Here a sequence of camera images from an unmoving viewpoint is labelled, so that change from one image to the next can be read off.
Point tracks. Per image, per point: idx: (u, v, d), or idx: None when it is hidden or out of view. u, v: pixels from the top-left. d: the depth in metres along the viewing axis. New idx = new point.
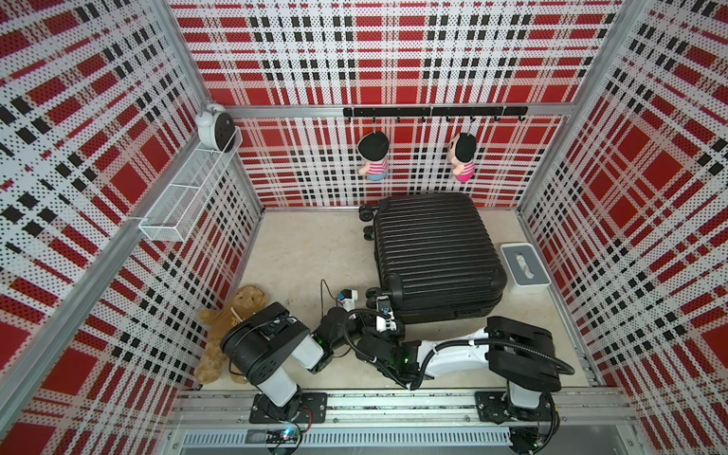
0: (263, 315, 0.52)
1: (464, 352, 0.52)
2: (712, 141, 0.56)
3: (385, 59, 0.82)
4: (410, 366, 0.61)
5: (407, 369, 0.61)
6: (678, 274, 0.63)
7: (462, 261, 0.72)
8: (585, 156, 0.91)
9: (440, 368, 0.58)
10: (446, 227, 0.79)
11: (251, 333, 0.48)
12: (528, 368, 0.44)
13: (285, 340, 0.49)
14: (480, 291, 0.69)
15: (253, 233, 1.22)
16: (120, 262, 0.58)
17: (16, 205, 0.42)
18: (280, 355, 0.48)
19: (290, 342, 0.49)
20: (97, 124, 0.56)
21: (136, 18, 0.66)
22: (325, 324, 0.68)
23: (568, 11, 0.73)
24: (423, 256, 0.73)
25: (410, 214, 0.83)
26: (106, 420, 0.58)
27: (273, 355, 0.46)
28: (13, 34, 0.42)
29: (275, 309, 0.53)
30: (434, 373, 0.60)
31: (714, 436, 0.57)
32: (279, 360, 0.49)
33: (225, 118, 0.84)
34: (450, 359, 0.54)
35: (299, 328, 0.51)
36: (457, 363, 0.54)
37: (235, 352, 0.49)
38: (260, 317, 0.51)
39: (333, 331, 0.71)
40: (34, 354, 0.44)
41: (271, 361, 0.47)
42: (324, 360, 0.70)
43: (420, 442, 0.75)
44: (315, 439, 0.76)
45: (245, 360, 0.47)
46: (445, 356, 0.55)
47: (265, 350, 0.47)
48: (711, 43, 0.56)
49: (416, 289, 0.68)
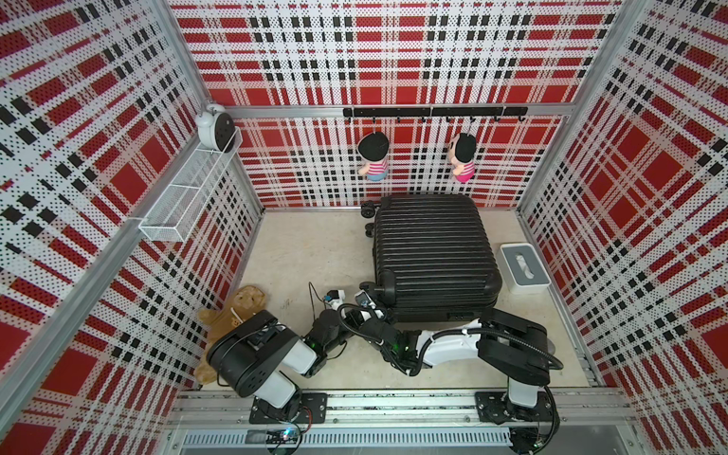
0: (251, 324, 0.50)
1: (456, 339, 0.54)
2: (712, 141, 0.56)
3: (385, 59, 0.82)
4: (411, 353, 0.63)
5: (408, 355, 0.65)
6: (678, 274, 0.63)
7: (458, 263, 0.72)
8: (585, 156, 0.91)
9: (438, 357, 0.61)
10: (446, 227, 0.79)
11: (238, 344, 0.47)
12: (517, 357, 0.46)
13: (274, 347, 0.48)
14: (472, 293, 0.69)
15: (253, 233, 1.22)
16: (120, 262, 0.58)
17: (16, 205, 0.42)
18: (269, 363, 0.47)
19: (279, 349, 0.48)
20: (97, 124, 0.56)
21: (136, 18, 0.66)
22: (318, 326, 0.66)
23: (568, 12, 0.73)
24: (419, 255, 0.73)
25: (411, 213, 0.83)
26: (106, 420, 0.58)
27: (262, 366, 0.45)
28: (14, 34, 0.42)
29: (263, 318, 0.52)
30: (433, 360, 0.62)
31: (714, 436, 0.57)
32: (266, 370, 0.47)
33: (225, 118, 0.84)
34: (445, 349, 0.57)
35: (288, 334, 0.50)
36: (453, 352, 0.57)
37: (220, 364, 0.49)
38: (246, 325, 0.50)
39: (326, 333, 0.70)
40: (35, 354, 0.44)
41: (260, 371, 0.46)
42: (319, 363, 0.69)
43: (420, 442, 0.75)
44: (315, 439, 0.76)
45: (232, 372, 0.46)
46: (439, 345, 0.58)
47: (253, 360, 0.45)
48: (710, 43, 0.56)
49: (409, 287, 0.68)
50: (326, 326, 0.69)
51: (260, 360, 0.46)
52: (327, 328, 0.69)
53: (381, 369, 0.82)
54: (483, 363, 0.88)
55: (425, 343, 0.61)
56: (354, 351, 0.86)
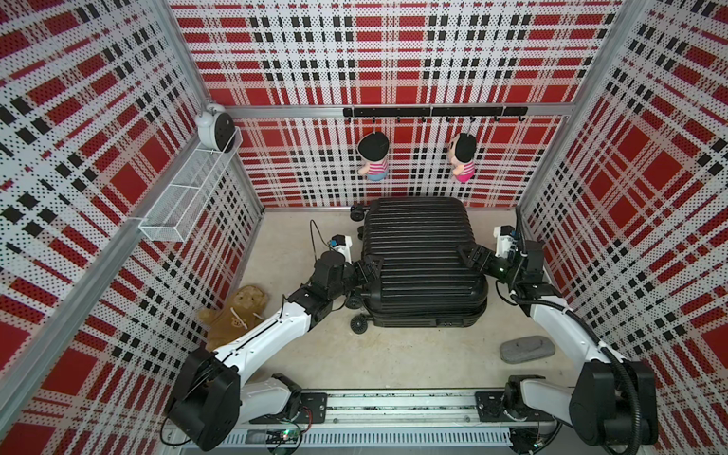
0: (182, 381, 0.44)
1: (583, 337, 0.48)
2: (712, 141, 0.56)
3: (385, 59, 0.82)
4: (530, 287, 0.62)
5: (526, 285, 0.63)
6: (678, 274, 0.63)
7: (445, 268, 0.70)
8: (585, 156, 0.91)
9: (550, 329, 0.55)
10: (436, 234, 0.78)
11: (183, 405, 0.43)
12: (615, 416, 0.41)
13: (214, 405, 0.41)
14: (458, 300, 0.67)
15: (254, 232, 1.22)
16: (119, 262, 0.57)
17: (16, 205, 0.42)
18: (227, 407, 0.42)
19: (225, 399, 0.41)
20: (97, 124, 0.56)
21: (136, 18, 0.66)
22: (319, 267, 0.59)
23: (568, 11, 0.73)
24: (407, 260, 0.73)
25: (402, 219, 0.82)
26: (106, 420, 0.58)
27: (223, 413, 0.41)
28: (13, 34, 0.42)
29: (195, 361, 0.43)
30: (542, 323, 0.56)
31: (714, 436, 0.57)
32: (233, 412, 0.44)
33: (225, 118, 0.84)
34: (555, 326, 0.55)
35: (229, 376, 0.41)
36: (553, 329, 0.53)
37: (180, 420, 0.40)
38: (179, 381, 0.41)
39: (328, 273, 0.62)
40: (34, 354, 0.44)
41: (225, 420, 0.43)
42: (325, 309, 0.61)
43: (420, 443, 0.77)
44: (315, 439, 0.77)
45: (191, 431, 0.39)
46: (556, 323, 0.55)
47: (211, 414, 0.41)
48: (711, 44, 0.56)
49: (394, 293, 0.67)
50: (329, 266, 0.61)
51: (215, 416, 0.41)
52: (328, 267, 0.61)
53: (381, 370, 0.82)
54: (483, 362, 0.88)
55: (552, 307, 0.56)
56: (353, 352, 0.85)
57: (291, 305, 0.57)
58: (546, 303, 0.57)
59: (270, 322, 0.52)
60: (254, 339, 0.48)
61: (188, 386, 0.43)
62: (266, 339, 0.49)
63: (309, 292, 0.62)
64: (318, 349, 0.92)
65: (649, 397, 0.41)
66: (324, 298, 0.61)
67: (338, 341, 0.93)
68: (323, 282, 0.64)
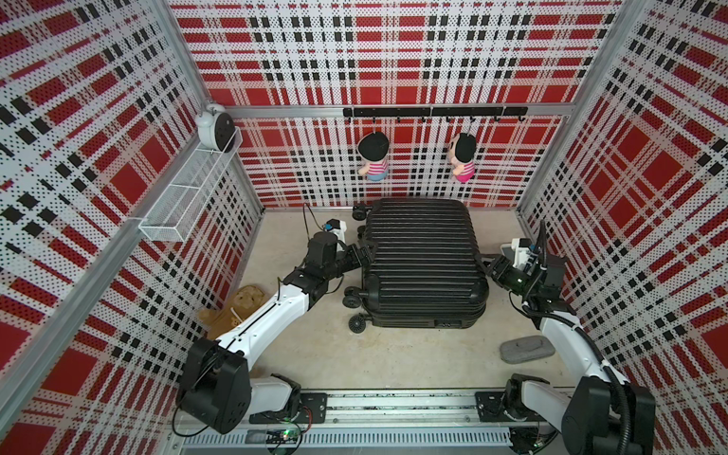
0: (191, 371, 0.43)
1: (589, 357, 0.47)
2: (712, 141, 0.56)
3: (385, 59, 0.82)
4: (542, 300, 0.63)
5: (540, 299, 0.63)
6: (678, 274, 0.63)
7: (445, 270, 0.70)
8: (585, 156, 0.91)
9: (555, 342, 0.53)
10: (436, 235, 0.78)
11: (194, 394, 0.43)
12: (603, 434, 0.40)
13: (226, 390, 0.42)
14: (456, 303, 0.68)
15: (254, 233, 1.21)
16: (119, 262, 0.57)
17: (16, 205, 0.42)
18: (240, 391, 0.42)
19: (234, 383, 0.41)
20: (97, 124, 0.56)
21: (136, 18, 0.66)
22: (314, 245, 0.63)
23: (568, 11, 0.73)
24: (407, 260, 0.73)
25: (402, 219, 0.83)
26: (106, 420, 0.58)
27: (234, 399, 0.42)
28: (13, 34, 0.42)
29: (199, 351, 0.43)
30: (550, 336, 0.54)
31: (714, 436, 0.57)
32: (245, 393, 0.44)
33: (225, 118, 0.84)
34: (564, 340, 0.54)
35: (237, 360, 0.42)
36: (560, 343, 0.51)
37: (192, 407, 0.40)
38: (187, 372, 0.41)
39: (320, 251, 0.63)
40: (34, 354, 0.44)
41: (239, 402, 0.43)
42: (321, 287, 0.61)
43: (420, 442, 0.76)
44: (314, 439, 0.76)
45: (206, 418, 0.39)
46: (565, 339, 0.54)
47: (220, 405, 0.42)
48: (710, 44, 0.56)
49: (393, 293, 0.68)
50: (323, 244, 0.61)
51: (227, 402, 0.42)
52: (321, 245, 0.62)
53: (381, 370, 0.82)
54: (483, 362, 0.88)
55: (561, 322, 0.56)
56: (353, 352, 0.85)
57: (287, 286, 0.57)
58: (558, 319, 0.57)
59: (269, 306, 0.52)
60: (255, 324, 0.48)
61: (196, 373, 0.43)
62: (267, 323, 0.49)
63: (304, 272, 0.62)
64: (318, 349, 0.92)
65: (647, 421, 0.40)
66: (318, 276, 0.61)
67: (338, 341, 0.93)
68: (318, 260, 0.64)
